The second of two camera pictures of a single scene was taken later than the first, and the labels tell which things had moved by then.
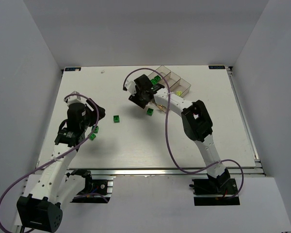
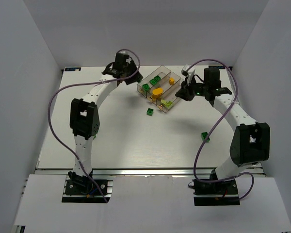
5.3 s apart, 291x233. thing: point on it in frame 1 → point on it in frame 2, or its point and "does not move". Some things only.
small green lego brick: x=150 y=111 does not move
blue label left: x=74 y=69 does not move
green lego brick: x=153 y=81 does not move
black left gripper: x=97 y=112 → x=131 y=74
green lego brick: x=157 y=78 does not move
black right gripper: x=140 y=91 → x=187 y=90
